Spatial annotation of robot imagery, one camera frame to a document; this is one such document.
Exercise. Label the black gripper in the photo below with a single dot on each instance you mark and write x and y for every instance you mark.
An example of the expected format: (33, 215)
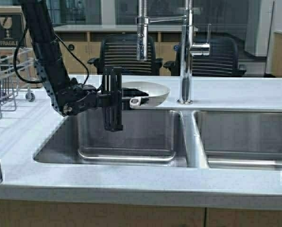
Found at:
(111, 100)

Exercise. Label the white frying pan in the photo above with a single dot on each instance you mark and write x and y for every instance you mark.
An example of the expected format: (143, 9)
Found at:
(158, 93)

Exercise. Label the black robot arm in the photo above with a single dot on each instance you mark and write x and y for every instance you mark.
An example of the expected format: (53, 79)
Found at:
(68, 96)

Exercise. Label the left black mesh office chair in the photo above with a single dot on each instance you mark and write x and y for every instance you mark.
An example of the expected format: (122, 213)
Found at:
(120, 50)

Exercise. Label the black mesh office chair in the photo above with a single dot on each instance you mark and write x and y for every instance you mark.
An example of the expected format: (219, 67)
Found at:
(223, 60)
(120, 50)

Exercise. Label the wooden shelf unit behind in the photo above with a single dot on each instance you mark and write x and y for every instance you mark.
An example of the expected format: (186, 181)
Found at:
(91, 49)

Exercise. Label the chrome pull-down kitchen faucet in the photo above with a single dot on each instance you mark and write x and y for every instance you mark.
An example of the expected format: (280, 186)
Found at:
(188, 48)

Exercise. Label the right black mesh office chair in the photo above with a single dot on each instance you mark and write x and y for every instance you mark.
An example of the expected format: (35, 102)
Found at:
(223, 60)

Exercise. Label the stainless steel double sink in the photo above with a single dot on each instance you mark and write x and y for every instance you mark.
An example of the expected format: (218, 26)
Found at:
(169, 138)

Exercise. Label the cardboard box fragile label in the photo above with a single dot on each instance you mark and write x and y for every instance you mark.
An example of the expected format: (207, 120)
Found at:
(12, 24)

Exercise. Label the white appliance in background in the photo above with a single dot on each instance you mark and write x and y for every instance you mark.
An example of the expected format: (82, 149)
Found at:
(260, 15)

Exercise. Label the wooden sink base cabinet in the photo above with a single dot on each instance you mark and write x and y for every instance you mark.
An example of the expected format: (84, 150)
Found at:
(55, 214)

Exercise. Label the white wire dish rack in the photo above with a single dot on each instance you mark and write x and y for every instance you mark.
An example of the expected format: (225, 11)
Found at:
(12, 89)

